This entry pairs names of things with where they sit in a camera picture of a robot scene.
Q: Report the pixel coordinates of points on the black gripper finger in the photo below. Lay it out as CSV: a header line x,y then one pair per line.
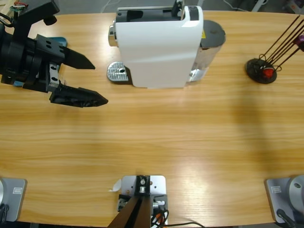
x,y
78,97
69,58

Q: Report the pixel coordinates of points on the teal plastic tray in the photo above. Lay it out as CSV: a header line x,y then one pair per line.
x,y
62,40

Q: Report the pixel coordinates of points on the clear water tank grey lid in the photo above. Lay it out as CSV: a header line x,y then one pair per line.
x,y
212,31

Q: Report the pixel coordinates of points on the white metal frame leg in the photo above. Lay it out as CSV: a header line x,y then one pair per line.
x,y
257,6

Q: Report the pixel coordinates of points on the black capsule holder with rods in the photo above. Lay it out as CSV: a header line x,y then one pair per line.
x,y
255,71

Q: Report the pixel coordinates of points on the red coffee capsule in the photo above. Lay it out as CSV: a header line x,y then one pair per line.
x,y
268,73

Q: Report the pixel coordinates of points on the white mount plate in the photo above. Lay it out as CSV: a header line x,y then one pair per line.
x,y
158,183

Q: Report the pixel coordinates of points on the black post bracket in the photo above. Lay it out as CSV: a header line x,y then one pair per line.
x,y
123,202

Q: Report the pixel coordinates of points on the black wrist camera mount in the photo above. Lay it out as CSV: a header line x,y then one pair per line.
x,y
35,12

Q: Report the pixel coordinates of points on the dark camera post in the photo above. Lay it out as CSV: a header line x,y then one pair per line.
x,y
135,213

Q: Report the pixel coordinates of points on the white capsule coffee machine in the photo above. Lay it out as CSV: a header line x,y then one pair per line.
x,y
154,52

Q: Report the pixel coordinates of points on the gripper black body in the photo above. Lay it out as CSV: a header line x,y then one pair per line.
x,y
21,61

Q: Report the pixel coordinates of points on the purple coffee capsule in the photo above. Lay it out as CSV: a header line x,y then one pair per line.
x,y
301,39

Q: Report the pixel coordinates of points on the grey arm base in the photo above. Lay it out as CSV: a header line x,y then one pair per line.
x,y
278,197
14,199

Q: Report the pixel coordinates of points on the white tape piece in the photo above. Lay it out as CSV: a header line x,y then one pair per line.
x,y
116,185

